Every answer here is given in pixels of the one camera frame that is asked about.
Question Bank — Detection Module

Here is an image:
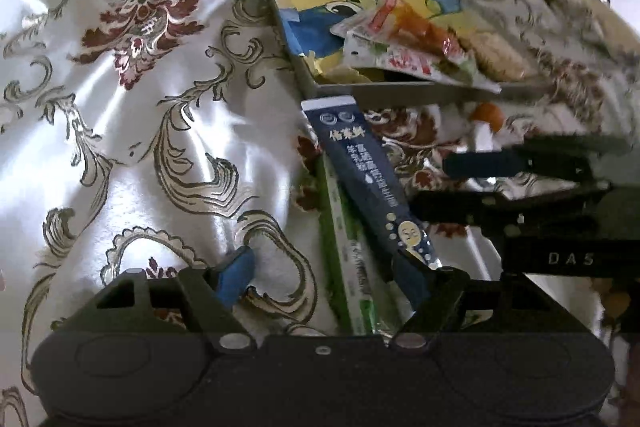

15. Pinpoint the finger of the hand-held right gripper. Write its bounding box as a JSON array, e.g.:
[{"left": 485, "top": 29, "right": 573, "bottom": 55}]
[
  {"left": 410, "top": 188, "right": 613, "bottom": 230},
  {"left": 442, "top": 134, "right": 632, "bottom": 182}
]

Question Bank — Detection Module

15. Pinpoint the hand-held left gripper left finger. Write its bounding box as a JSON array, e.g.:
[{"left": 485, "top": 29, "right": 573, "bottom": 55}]
[{"left": 92, "top": 247, "right": 257, "bottom": 354}]

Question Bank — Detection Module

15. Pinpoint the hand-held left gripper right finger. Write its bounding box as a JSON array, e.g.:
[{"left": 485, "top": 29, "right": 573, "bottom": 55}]
[{"left": 390, "top": 257, "right": 561, "bottom": 354}]

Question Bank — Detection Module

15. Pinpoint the orange and white packet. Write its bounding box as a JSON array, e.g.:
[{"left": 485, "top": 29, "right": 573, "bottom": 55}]
[{"left": 465, "top": 102, "right": 507, "bottom": 152}]

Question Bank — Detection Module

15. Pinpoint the green stick packet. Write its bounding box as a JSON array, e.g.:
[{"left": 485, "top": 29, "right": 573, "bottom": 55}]
[{"left": 315, "top": 154, "right": 401, "bottom": 338}]

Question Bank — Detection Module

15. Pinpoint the dark blue stick packet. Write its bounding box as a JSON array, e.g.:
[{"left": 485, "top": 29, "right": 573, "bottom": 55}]
[{"left": 301, "top": 96, "right": 443, "bottom": 278}]

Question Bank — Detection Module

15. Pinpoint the grey tray with painted bottom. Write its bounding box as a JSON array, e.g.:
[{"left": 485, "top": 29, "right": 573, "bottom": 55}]
[{"left": 264, "top": 0, "right": 553, "bottom": 108}]

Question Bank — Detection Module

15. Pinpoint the clear biscuit packet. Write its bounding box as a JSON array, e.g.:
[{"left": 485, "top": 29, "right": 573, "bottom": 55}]
[{"left": 460, "top": 27, "right": 533, "bottom": 80}]

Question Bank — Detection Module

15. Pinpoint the white packet with pink print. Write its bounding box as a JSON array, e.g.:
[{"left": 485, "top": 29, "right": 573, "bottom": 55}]
[{"left": 345, "top": 32, "right": 501, "bottom": 94}]

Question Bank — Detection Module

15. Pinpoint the orange red snack packet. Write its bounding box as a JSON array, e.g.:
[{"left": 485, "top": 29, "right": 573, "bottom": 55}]
[{"left": 330, "top": 0, "right": 468, "bottom": 58}]

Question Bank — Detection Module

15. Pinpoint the yellow crumpled packet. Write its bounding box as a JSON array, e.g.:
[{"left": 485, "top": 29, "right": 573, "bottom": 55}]
[{"left": 305, "top": 49, "right": 371, "bottom": 85}]

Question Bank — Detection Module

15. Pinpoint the floral printed blanket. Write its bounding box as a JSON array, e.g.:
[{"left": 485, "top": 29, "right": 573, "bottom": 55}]
[{"left": 0, "top": 0, "right": 640, "bottom": 427}]

